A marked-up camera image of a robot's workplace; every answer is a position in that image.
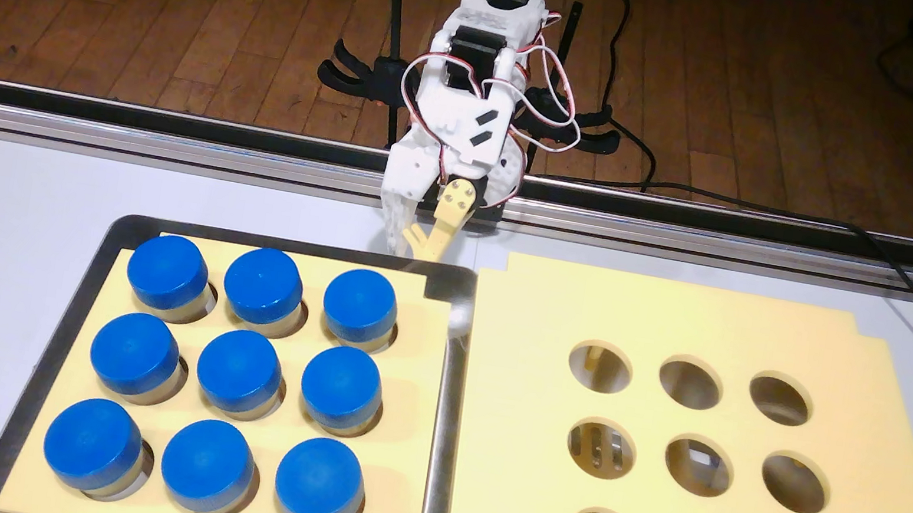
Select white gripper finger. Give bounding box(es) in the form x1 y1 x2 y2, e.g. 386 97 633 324
373 135 445 264

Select white gripper body with motor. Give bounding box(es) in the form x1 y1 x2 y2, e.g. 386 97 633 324
392 63 529 213

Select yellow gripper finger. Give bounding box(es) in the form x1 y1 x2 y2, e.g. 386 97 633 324
401 172 482 268

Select blue capped clear test tube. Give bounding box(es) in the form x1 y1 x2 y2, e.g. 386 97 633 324
216 242 317 343
294 341 391 443
190 323 295 426
269 431 375 513
154 413 268 513
83 306 196 412
316 264 406 358
120 229 228 329
36 390 162 509

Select large yellow foam rack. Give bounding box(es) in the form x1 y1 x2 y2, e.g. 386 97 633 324
443 246 913 513

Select yellow foam rack in tray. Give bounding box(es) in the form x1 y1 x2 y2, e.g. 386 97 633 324
0 213 459 513

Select metal tray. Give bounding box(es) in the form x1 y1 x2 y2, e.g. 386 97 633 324
0 196 485 513

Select red and white servo wires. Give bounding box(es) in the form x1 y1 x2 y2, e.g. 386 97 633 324
396 0 600 157

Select thin black cable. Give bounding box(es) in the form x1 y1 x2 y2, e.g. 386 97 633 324
587 0 681 191

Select aluminium table rail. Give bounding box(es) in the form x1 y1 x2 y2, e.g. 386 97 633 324
0 78 913 299

